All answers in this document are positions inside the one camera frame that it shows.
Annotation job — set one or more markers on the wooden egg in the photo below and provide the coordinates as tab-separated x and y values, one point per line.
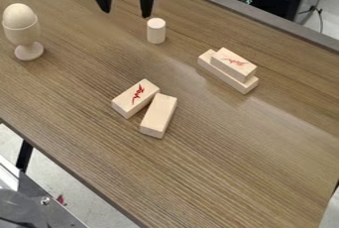
18	15

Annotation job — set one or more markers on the plain wooden block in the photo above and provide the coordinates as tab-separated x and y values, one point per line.
158	115
220	73

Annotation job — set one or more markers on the wooden cylinder block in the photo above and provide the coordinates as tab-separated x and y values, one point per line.
156	30

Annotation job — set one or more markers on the red-marked wooden block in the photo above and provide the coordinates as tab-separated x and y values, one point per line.
135	97
233	64

